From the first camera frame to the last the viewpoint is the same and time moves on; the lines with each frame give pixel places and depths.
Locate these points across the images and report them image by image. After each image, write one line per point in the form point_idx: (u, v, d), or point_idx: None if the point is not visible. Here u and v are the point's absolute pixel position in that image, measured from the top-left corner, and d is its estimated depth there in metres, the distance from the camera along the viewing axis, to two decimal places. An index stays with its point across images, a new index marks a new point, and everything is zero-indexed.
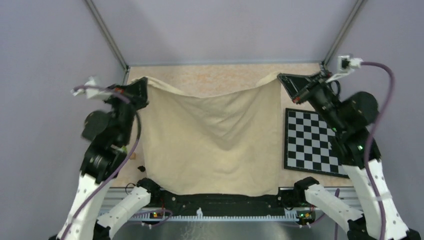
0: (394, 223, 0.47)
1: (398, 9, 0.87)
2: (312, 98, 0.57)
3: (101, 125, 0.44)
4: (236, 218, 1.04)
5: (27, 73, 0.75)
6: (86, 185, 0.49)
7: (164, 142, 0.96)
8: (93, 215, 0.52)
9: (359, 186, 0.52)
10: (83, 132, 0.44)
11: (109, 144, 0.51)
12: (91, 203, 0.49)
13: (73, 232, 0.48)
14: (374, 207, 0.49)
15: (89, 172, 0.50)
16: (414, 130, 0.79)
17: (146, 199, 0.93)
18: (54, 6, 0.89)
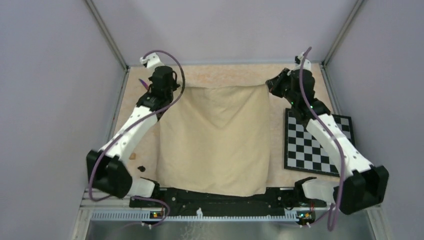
0: (354, 157, 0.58)
1: (398, 10, 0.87)
2: (279, 87, 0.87)
3: (163, 73, 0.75)
4: (236, 218, 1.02)
5: (27, 74, 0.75)
6: (140, 112, 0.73)
7: (178, 143, 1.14)
8: (135, 140, 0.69)
9: (321, 141, 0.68)
10: (153, 78, 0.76)
11: (161, 90, 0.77)
12: (140, 125, 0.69)
13: (120, 144, 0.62)
14: (332, 147, 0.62)
15: (143, 104, 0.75)
16: (414, 130, 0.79)
17: (151, 186, 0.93)
18: (54, 6, 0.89)
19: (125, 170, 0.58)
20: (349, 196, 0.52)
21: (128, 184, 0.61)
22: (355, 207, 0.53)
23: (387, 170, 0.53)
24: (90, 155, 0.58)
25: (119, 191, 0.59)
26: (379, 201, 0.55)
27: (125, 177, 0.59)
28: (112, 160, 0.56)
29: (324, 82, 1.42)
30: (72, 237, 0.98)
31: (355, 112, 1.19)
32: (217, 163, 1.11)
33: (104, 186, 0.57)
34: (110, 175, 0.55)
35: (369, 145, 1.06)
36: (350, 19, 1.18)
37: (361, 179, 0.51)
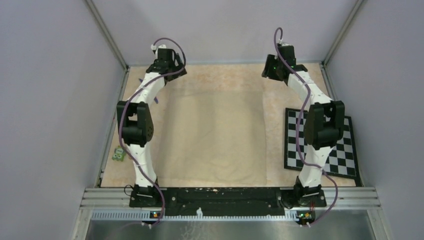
0: (319, 95, 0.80)
1: (398, 9, 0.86)
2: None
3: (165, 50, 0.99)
4: (236, 218, 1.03)
5: (26, 74, 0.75)
6: (152, 75, 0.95)
7: (183, 141, 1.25)
8: (151, 93, 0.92)
9: (298, 89, 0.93)
10: (158, 54, 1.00)
11: (164, 62, 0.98)
12: (155, 82, 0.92)
13: (143, 95, 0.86)
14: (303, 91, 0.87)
15: (152, 71, 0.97)
16: (414, 129, 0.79)
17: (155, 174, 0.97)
18: (53, 6, 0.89)
19: (148, 114, 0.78)
20: (313, 123, 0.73)
21: (151, 131, 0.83)
22: (317, 132, 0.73)
23: (343, 104, 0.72)
24: (120, 105, 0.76)
25: (145, 135, 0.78)
26: (339, 132, 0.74)
27: (149, 122, 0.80)
28: (139, 105, 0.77)
29: (324, 82, 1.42)
30: (72, 236, 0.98)
31: (355, 111, 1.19)
32: (218, 158, 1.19)
33: (132, 132, 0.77)
34: (139, 117, 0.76)
35: (369, 144, 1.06)
36: (350, 19, 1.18)
37: (320, 108, 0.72)
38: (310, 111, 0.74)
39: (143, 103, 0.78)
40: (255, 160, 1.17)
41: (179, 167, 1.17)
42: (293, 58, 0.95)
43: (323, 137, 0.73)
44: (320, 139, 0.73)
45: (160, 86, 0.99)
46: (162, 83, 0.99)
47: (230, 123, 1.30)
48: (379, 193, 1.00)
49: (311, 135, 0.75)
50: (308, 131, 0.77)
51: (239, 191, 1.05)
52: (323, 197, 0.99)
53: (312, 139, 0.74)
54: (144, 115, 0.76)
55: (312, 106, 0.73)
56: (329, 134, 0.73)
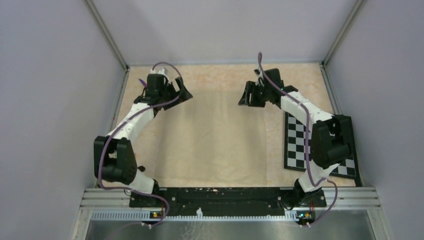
0: (318, 113, 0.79)
1: (398, 10, 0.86)
2: (256, 98, 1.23)
3: (156, 77, 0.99)
4: (236, 218, 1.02)
5: (26, 73, 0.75)
6: (139, 107, 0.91)
7: (184, 141, 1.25)
8: (137, 128, 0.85)
9: (296, 112, 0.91)
10: (148, 82, 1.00)
11: (155, 91, 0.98)
12: (141, 114, 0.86)
13: (126, 129, 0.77)
14: (300, 110, 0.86)
15: (140, 101, 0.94)
16: (413, 130, 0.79)
17: (151, 182, 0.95)
18: (53, 6, 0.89)
19: (129, 152, 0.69)
20: (320, 143, 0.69)
21: (132, 172, 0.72)
22: (328, 152, 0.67)
23: (346, 117, 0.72)
24: (98, 142, 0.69)
25: (125, 176, 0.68)
26: (350, 150, 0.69)
27: (131, 161, 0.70)
28: (119, 142, 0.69)
29: (324, 82, 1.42)
30: (72, 237, 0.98)
31: (355, 111, 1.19)
32: (218, 158, 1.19)
33: (111, 172, 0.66)
34: (118, 155, 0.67)
35: (369, 144, 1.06)
36: (349, 19, 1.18)
37: (324, 126, 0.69)
38: (314, 131, 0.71)
39: (124, 139, 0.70)
40: (255, 161, 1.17)
41: (179, 167, 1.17)
42: (280, 80, 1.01)
43: (334, 157, 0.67)
44: (332, 159, 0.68)
45: (149, 118, 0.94)
46: (151, 115, 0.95)
47: (231, 123, 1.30)
48: (379, 193, 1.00)
49: (321, 157, 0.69)
50: (316, 153, 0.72)
51: (239, 191, 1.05)
52: (323, 197, 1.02)
53: (323, 161, 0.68)
54: (124, 153, 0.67)
55: (315, 125, 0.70)
56: (340, 152, 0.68)
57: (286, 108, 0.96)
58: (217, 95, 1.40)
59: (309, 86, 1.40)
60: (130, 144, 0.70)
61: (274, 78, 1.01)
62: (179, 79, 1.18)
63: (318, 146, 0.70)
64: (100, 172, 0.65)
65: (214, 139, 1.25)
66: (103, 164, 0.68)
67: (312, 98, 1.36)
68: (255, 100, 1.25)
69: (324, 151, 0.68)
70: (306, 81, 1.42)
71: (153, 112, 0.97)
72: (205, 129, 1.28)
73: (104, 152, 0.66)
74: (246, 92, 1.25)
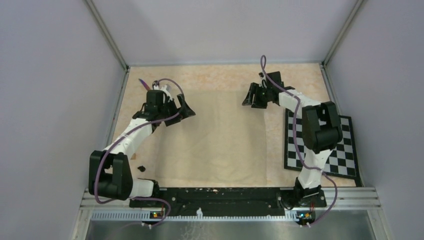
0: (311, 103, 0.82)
1: (398, 9, 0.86)
2: (259, 99, 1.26)
3: (155, 94, 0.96)
4: (236, 218, 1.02)
5: (25, 73, 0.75)
6: (137, 121, 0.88)
7: (184, 141, 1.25)
8: (134, 143, 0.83)
9: (291, 105, 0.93)
10: (147, 98, 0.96)
11: (154, 106, 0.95)
12: (140, 130, 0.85)
13: (123, 144, 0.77)
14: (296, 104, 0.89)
15: (139, 117, 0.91)
16: (414, 129, 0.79)
17: (151, 184, 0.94)
18: (53, 6, 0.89)
19: (125, 168, 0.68)
20: (309, 126, 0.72)
21: (128, 187, 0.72)
22: (317, 135, 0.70)
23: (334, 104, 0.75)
24: (94, 156, 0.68)
25: (120, 192, 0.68)
26: (339, 134, 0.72)
27: (126, 176, 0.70)
28: (116, 157, 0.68)
29: (324, 82, 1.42)
30: (72, 237, 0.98)
31: (355, 111, 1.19)
32: (218, 158, 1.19)
33: (106, 188, 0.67)
34: (114, 170, 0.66)
35: (369, 144, 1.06)
36: (349, 19, 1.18)
37: (313, 110, 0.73)
38: (303, 115, 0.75)
39: (121, 154, 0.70)
40: (255, 160, 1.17)
41: (179, 167, 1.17)
42: (280, 81, 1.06)
43: (323, 140, 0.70)
44: (320, 142, 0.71)
45: (146, 133, 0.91)
46: (149, 130, 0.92)
47: (230, 124, 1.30)
48: (379, 193, 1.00)
49: (310, 140, 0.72)
50: (306, 136, 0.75)
51: (239, 192, 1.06)
52: (323, 197, 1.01)
53: (312, 143, 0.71)
54: (120, 169, 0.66)
55: (304, 108, 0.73)
56: (329, 137, 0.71)
57: (283, 103, 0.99)
58: (218, 96, 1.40)
59: (309, 86, 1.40)
60: (127, 159, 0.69)
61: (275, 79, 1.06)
62: (181, 95, 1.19)
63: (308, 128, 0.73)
64: (95, 187, 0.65)
65: (214, 139, 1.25)
66: (99, 179, 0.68)
67: (313, 98, 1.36)
68: (258, 101, 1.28)
69: (312, 133, 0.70)
70: (306, 81, 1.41)
71: (152, 128, 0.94)
72: (206, 129, 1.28)
73: (100, 168, 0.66)
74: (249, 93, 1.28)
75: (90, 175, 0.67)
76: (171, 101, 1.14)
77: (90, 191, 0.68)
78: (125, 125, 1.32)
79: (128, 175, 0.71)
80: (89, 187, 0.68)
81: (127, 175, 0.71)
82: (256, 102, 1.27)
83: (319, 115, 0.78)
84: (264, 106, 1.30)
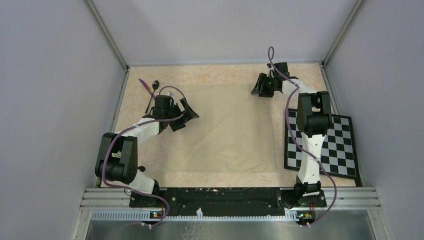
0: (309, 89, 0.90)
1: (399, 9, 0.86)
2: (266, 88, 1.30)
3: (163, 99, 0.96)
4: (236, 218, 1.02)
5: (25, 74, 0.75)
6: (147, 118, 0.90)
7: (184, 141, 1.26)
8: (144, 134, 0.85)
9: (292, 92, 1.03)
10: (156, 102, 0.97)
11: (161, 111, 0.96)
12: (149, 125, 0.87)
13: (134, 131, 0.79)
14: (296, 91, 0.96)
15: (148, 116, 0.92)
16: (414, 129, 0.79)
17: (152, 182, 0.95)
18: (53, 7, 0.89)
19: (134, 150, 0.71)
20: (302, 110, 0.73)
21: (133, 172, 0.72)
22: (307, 119, 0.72)
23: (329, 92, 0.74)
24: (105, 137, 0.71)
25: (125, 174, 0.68)
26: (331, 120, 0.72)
27: (133, 159, 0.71)
28: (126, 138, 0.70)
29: (324, 82, 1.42)
30: (72, 237, 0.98)
31: (355, 111, 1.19)
32: (218, 157, 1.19)
33: (112, 170, 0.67)
34: (123, 151, 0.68)
35: (369, 144, 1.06)
36: (349, 19, 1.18)
37: (307, 95, 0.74)
38: (298, 101, 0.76)
39: (130, 137, 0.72)
40: (261, 153, 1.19)
41: (179, 166, 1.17)
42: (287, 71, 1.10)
43: (313, 124, 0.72)
44: (310, 127, 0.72)
45: (154, 132, 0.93)
46: (156, 130, 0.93)
47: (230, 124, 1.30)
48: (379, 193, 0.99)
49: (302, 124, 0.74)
50: (299, 121, 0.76)
51: (239, 192, 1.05)
52: (323, 197, 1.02)
53: (303, 127, 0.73)
54: (130, 149, 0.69)
55: (300, 95, 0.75)
56: (321, 121, 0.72)
57: (285, 91, 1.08)
58: (217, 95, 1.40)
59: (309, 86, 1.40)
60: (136, 141, 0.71)
61: (281, 69, 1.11)
62: (184, 99, 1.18)
63: (301, 113, 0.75)
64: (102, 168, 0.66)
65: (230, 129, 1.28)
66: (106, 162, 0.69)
67: None
68: (265, 90, 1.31)
69: (304, 118, 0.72)
70: (306, 81, 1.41)
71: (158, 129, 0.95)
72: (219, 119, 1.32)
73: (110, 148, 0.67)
74: (258, 82, 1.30)
75: (98, 155, 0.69)
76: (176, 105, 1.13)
77: (95, 172, 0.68)
78: (125, 125, 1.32)
79: (134, 160, 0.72)
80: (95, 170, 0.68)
81: (133, 159, 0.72)
82: (263, 91, 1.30)
83: (313, 103, 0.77)
84: (271, 95, 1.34)
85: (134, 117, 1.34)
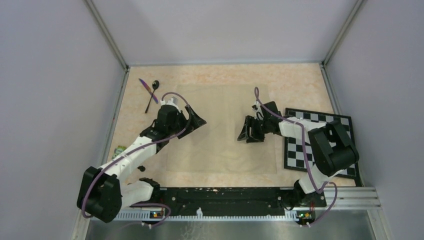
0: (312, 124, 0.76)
1: (399, 9, 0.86)
2: (256, 131, 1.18)
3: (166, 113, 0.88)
4: (236, 218, 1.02)
5: (25, 73, 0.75)
6: (142, 141, 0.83)
7: (184, 141, 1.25)
8: (134, 163, 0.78)
9: (294, 133, 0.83)
10: (158, 114, 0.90)
11: (164, 126, 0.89)
12: (142, 150, 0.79)
13: (120, 165, 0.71)
14: (298, 129, 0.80)
15: (146, 135, 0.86)
16: (414, 129, 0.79)
17: (149, 189, 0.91)
18: (53, 6, 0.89)
19: (116, 190, 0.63)
20: (321, 150, 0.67)
21: (116, 210, 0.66)
22: (330, 161, 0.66)
23: (339, 122, 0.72)
24: (88, 172, 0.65)
25: (104, 215, 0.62)
26: (354, 156, 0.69)
27: (115, 200, 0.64)
28: (108, 179, 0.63)
29: (324, 82, 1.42)
30: (72, 236, 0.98)
31: (355, 111, 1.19)
32: (219, 157, 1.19)
33: (91, 208, 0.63)
34: (103, 193, 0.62)
35: (369, 144, 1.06)
36: (350, 18, 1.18)
37: (319, 132, 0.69)
38: (310, 139, 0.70)
39: (114, 177, 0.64)
40: (261, 155, 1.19)
41: (179, 166, 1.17)
42: (277, 111, 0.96)
43: (339, 164, 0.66)
44: (337, 166, 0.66)
45: (150, 154, 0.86)
46: (153, 151, 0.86)
47: (230, 124, 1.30)
48: (379, 193, 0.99)
49: (325, 165, 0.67)
50: (318, 162, 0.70)
51: (239, 191, 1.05)
52: (323, 196, 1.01)
53: (328, 169, 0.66)
54: (109, 193, 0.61)
55: (311, 132, 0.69)
56: (345, 159, 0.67)
57: (285, 133, 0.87)
58: (217, 95, 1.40)
59: (309, 86, 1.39)
60: (119, 183, 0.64)
61: (271, 110, 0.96)
62: (188, 106, 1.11)
63: (319, 154, 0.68)
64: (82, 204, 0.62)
65: (231, 129, 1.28)
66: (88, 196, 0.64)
67: (313, 97, 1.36)
68: (256, 133, 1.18)
69: (328, 158, 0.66)
70: (306, 81, 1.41)
71: (156, 148, 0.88)
72: (219, 120, 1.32)
73: (92, 185, 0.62)
74: (245, 125, 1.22)
75: (80, 190, 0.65)
76: (180, 113, 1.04)
77: (77, 205, 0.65)
78: (125, 125, 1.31)
79: (117, 200, 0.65)
80: (77, 203, 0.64)
81: (116, 200, 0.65)
82: (254, 134, 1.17)
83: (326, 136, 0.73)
84: (262, 139, 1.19)
85: (134, 117, 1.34)
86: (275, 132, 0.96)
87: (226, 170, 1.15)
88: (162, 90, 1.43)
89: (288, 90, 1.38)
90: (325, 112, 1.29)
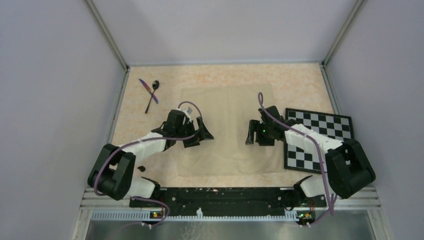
0: (327, 141, 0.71)
1: (399, 9, 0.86)
2: (262, 136, 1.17)
3: (177, 115, 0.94)
4: (236, 218, 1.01)
5: (24, 73, 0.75)
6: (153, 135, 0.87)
7: None
8: (147, 151, 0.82)
9: (303, 145, 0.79)
10: (169, 117, 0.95)
11: (173, 127, 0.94)
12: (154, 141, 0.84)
13: (136, 147, 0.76)
14: (310, 143, 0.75)
15: (157, 131, 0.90)
16: (414, 128, 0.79)
17: (151, 186, 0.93)
18: (53, 7, 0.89)
19: (131, 168, 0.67)
20: (339, 173, 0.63)
21: (126, 188, 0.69)
22: (347, 184, 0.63)
23: (357, 143, 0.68)
24: (106, 148, 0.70)
25: (115, 191, 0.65)
26: (371, 178, 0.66)
27: (127, 178, 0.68)
28: (124, 154, 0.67)
29: (324, 82, 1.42)
30: (72, 237, 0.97)
31: (355, 111, 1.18)
32: (219, 157, 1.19)
33: (105, 182, 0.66)
34: (118, 167, 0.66)
35: (369, 144, 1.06)
36: (349, 18, 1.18)
37: (338, 155, 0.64)
38: (328, 163, 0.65)
39: (130, 153, 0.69)
40: (261, 155, 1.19)
41: (179, 167, 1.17)
42: (280, 116, 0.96)
43: (356, 186, 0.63)
44: (354, 189, 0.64)
45: (158, 149, 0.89)
46: (161, 147, 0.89)
47: (230, 124, 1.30)
48: (379, 193, 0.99)
49: (342, 188, 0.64)
50: (334, 183, 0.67)
51: (239, 192, 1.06)
52: (323, 197, 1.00)
53: (345, 192, 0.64)
54: (124, 167, 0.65)
55: (328, 155, 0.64)
56: (361, 180, 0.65)
57: (292, 143, 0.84)
58: (217, 96, 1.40)
59: (309, 86, 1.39)
60: (134, 159, 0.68)
61: (273, 115, 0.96)
62: (200, 118, 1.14)
63: (336, 177, 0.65)
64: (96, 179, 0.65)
65: (231, 129, 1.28)
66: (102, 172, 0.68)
67: (313, 97, 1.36)
68: (262, 138, 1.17)
69: (346, 183, 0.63)
70: (306, 81, 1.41)
71: (165, 146, 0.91)
72: (219, 120, 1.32)
73: (107, 161, 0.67)
74: (249, 130, 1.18)
75: (96, 165, 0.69)
76: (190, 122, 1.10)
77: (89, 181, 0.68)
78: (125, 125, 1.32)
79: (129, 177, 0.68)
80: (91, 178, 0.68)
81: (128, 177, 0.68)
82: (259, 139, 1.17)
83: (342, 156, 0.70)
84: (270, 142, 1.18)
85: (134, 117, 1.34)
86: (280, 139, 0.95)
87: (226, 170, 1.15)
88: (162, 90, 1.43)
89: (288, 90, 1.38)
90: (325, 112, 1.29)
